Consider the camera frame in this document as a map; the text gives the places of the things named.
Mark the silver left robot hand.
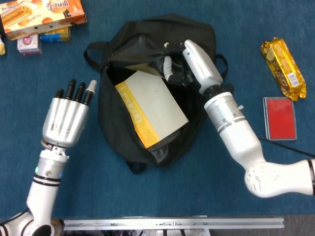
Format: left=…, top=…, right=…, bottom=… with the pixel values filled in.
left=41, top=79, right=98, bottom=148

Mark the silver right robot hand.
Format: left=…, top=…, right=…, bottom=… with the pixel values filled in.
left=162, top=39, right=223, bottom=95

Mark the black backpack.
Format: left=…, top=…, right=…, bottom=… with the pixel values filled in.
left=83, top=14, right=234, bottom=175

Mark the yellow and white Lexicon book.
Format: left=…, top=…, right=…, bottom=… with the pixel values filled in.
left=115, top=70, right=189, bottom=149

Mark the gold foil snack packet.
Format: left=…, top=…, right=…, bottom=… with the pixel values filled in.
left=260, top=36, right=307, bottom=102

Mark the pink and white small box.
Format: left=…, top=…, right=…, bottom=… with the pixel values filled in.
left=17, top=33, right=43, bottom=55

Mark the blue and yellow small box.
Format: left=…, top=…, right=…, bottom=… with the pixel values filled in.
left=39, top=27, right=72, bottom=43

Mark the red card in clear case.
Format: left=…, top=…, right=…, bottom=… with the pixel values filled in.
left=262, top=96, right=298, bottom=142

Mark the brown tape roll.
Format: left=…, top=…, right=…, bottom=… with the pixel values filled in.
left=50, top=218, right=65, bottom=236

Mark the orange snack box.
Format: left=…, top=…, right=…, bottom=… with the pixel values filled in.
left=0, top=0, right=88, bottom=41

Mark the black cable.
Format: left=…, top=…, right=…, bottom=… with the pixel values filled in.
left=257, top=136, right=315, bottom=158

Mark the aluminium profile rail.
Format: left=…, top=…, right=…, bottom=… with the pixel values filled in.
left=63, top=216, right=285, bottom=231

